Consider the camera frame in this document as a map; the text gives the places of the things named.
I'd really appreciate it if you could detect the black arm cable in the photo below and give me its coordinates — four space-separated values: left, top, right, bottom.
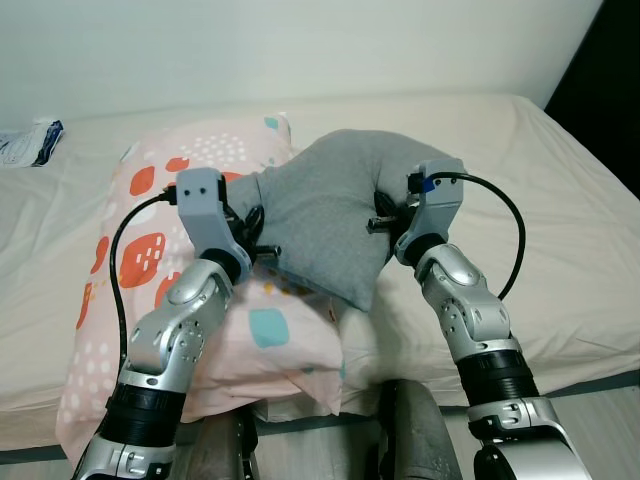
108 190 181 376
430 172 527 301

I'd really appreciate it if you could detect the grey pillow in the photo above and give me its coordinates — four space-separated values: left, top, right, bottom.
240 128 447 312

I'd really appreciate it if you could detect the blue white plastic packet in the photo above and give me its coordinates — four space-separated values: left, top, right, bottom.
0 119 64 169

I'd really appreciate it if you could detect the pink patterned pillow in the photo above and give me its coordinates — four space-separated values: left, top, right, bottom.
55 112 347 467

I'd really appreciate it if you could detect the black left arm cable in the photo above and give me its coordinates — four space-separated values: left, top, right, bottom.
108 190 181 376

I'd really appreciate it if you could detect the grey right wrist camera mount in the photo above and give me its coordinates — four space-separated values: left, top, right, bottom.
396 158 467 249

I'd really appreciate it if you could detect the dark robot left leg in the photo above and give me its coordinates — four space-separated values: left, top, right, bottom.
185 408 263 480

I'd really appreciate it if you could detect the bed with cream sheet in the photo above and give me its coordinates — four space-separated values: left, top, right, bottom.
0 93 640 466

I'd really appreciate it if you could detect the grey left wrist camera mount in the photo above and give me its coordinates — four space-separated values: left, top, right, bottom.
174 167 253 263

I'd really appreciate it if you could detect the black wardrobe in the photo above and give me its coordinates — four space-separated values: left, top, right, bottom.
543 0 640 143

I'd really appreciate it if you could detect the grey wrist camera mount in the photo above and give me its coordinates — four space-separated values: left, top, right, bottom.
174 167 253 263
396 158 467 249

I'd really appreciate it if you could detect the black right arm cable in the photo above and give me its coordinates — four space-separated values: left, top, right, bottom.
430 172 527 301

